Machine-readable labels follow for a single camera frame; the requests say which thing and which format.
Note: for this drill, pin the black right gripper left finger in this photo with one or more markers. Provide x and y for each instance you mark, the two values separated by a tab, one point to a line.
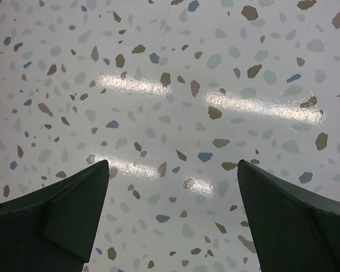
54	228

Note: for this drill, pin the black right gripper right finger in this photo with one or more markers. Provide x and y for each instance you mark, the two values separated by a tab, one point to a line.
293	229

